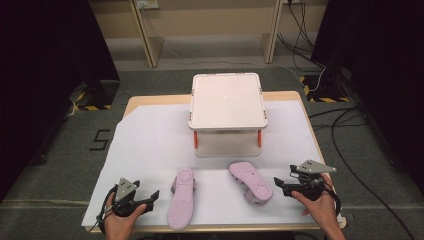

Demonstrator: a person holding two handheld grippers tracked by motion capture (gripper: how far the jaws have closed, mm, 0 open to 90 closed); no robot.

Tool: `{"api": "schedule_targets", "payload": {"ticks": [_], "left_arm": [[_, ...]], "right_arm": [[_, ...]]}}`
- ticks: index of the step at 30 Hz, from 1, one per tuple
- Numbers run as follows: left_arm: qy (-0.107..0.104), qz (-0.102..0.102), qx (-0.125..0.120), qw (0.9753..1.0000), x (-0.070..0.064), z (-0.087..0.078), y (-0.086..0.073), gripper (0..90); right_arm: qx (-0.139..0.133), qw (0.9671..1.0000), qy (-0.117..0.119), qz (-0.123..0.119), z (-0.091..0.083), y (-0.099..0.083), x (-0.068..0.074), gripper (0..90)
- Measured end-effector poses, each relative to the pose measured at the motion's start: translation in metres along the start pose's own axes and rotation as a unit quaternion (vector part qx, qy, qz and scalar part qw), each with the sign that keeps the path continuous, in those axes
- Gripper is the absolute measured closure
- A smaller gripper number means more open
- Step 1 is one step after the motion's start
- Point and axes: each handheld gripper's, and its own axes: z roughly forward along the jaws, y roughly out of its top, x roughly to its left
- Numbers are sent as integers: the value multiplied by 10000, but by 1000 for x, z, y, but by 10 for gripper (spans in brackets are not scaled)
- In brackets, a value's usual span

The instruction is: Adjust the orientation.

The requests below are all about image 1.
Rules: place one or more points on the pink sandal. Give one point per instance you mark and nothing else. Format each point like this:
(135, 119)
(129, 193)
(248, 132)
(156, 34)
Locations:
(181, 203)
(251, 181)

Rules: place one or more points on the white wall socket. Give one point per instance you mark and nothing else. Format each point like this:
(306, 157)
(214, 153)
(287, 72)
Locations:
(147, 4)

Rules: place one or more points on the black yellow striped stand base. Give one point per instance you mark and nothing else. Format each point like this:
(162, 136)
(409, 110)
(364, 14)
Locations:
(325, 90)
(96, 96)

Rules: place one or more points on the wooden table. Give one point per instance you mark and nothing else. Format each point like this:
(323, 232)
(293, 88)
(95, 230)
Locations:
(156, 99)

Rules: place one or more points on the beige wooden desk leg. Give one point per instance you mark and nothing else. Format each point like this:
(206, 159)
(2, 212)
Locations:
(271, 33)
(148, 33)

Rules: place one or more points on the person's left hand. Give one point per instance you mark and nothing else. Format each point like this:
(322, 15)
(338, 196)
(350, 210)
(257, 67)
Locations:
(118, 226)

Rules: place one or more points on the white plastic storage box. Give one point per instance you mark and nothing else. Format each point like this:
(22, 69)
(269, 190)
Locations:
(226, 100)

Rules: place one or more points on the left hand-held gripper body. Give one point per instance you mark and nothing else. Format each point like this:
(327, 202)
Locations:
(125, 190)

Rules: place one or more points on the person's right hand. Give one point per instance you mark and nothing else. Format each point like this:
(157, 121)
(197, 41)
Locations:
(321, 210)

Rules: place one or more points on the black curtain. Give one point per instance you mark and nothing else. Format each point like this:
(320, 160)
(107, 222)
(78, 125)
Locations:
(383, 66)
(43, 83)

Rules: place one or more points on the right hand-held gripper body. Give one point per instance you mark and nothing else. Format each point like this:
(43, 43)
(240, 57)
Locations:
(311, 188)

